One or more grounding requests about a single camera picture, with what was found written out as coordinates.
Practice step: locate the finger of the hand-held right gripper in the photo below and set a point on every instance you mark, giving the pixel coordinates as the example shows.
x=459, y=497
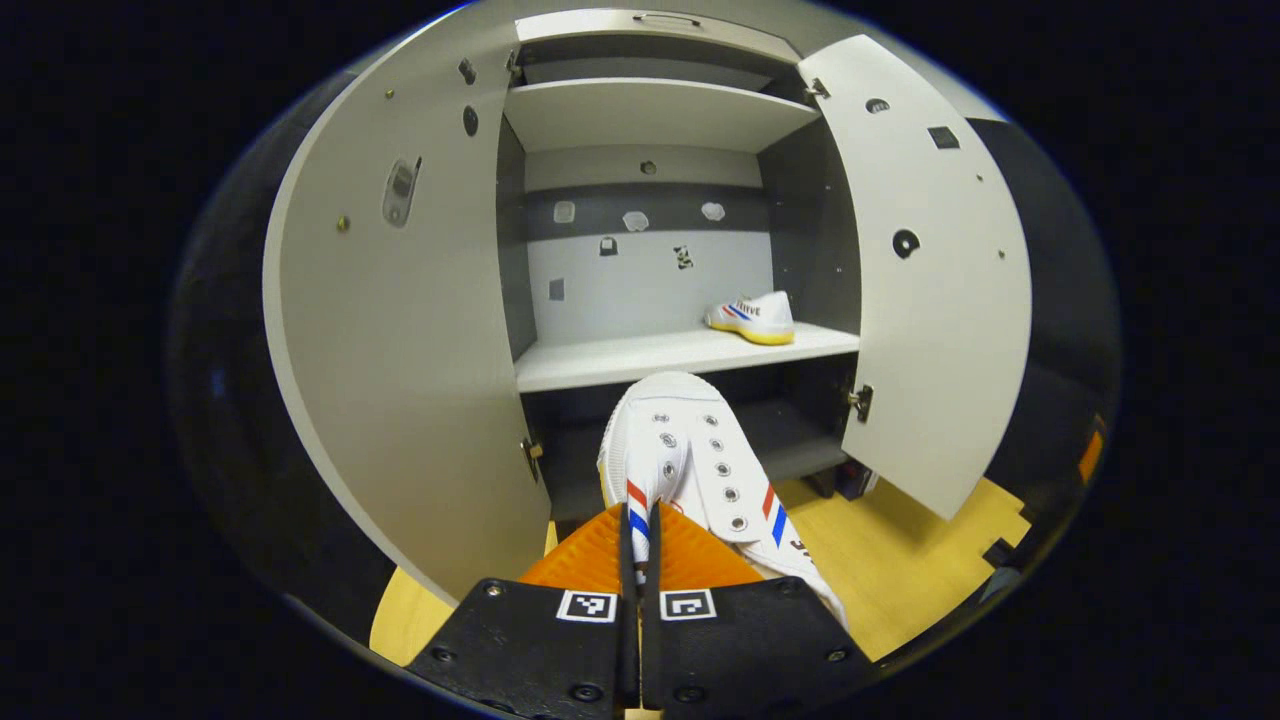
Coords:
x=1091, y=455

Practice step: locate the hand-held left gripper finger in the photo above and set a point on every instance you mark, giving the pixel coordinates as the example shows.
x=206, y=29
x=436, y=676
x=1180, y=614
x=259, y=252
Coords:
x=628, y=640
x=650, y=650

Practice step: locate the white cabinet door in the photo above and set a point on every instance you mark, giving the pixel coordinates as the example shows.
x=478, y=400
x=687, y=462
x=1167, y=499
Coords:
x=420, y=400
x=930, y=350

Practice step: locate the white striped shoe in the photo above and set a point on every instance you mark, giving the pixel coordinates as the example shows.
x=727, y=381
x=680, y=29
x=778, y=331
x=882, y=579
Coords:
x=680, y=430
x=760, y=315

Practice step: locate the white shoe cabinet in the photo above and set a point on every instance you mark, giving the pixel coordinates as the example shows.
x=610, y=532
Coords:
x=650, y=280

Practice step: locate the white cabinet shelf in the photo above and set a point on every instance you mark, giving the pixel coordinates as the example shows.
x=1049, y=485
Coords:
x=640, y=70
x=620, y=360
x=650, y=115

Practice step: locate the black backdrop cloth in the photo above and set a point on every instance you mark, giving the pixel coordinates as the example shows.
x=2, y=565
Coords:
x=1070, y=300

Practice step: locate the grey box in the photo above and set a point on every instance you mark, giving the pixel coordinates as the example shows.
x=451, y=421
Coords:
x=858, y=480

